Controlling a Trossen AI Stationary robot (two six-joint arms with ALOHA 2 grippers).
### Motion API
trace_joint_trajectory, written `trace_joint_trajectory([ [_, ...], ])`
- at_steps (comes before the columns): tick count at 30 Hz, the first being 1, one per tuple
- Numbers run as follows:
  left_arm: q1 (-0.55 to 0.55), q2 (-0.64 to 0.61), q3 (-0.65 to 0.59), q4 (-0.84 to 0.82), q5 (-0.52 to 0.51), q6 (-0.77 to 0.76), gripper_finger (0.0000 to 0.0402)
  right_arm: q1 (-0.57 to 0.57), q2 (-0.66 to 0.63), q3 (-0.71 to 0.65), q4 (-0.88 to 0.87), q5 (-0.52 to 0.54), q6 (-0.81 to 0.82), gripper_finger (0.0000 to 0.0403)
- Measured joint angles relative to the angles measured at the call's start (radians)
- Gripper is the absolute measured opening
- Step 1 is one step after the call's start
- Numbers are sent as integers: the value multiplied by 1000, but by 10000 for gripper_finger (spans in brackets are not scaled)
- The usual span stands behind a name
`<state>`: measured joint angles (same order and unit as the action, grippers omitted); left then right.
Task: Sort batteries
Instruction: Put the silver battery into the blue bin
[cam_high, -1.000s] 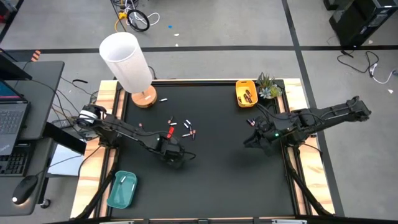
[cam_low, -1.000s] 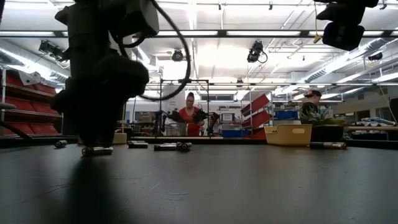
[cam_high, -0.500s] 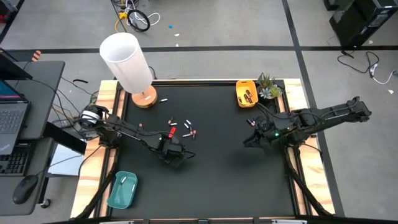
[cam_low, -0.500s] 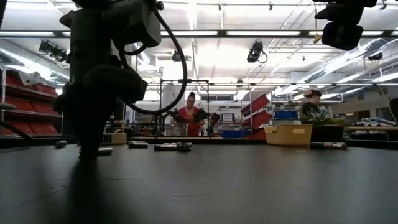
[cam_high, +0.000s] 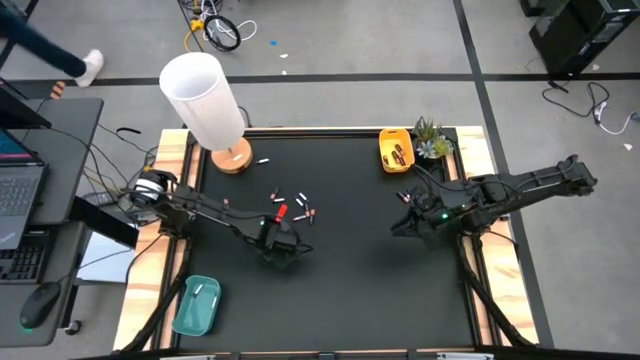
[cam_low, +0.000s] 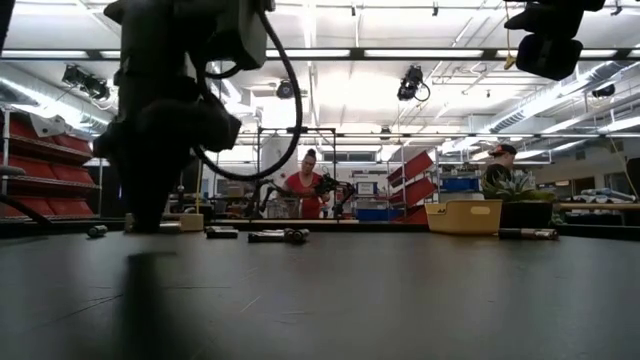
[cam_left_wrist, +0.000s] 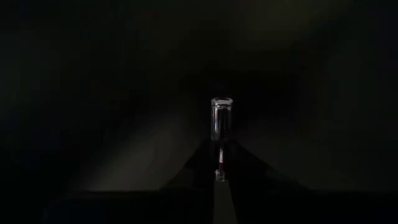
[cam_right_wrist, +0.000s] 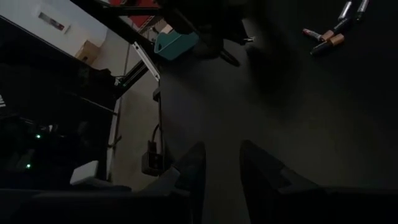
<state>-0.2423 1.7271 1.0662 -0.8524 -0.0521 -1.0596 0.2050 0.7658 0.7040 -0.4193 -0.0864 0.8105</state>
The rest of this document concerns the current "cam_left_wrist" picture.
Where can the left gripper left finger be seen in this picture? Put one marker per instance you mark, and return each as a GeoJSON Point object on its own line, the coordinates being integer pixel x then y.
{"type": "Point", "coordinates": [196, 186]}

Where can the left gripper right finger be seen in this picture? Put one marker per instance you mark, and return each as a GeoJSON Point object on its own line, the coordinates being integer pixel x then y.
{"type": "Point", "coordinates": [258, 186]}

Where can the white AAA battery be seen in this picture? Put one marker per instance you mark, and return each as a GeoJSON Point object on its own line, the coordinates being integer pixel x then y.
{"type": "Point", "coordinates": [221, 118]}

